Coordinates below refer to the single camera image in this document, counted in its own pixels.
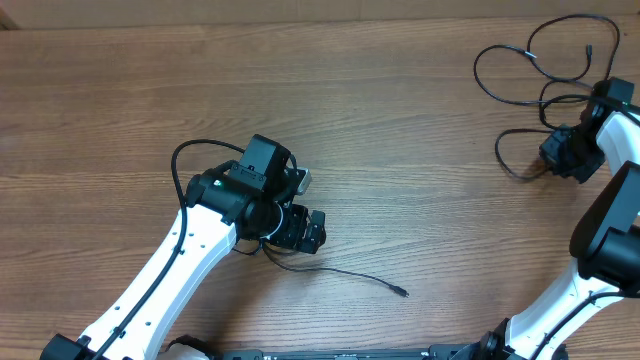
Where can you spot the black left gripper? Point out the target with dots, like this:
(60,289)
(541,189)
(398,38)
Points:
(292,236)

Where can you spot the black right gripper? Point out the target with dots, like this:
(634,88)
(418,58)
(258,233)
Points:
(552,151)

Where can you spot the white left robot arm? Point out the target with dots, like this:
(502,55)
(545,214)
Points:
(251,199)

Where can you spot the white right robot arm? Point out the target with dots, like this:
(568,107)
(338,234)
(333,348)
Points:
(604,246)

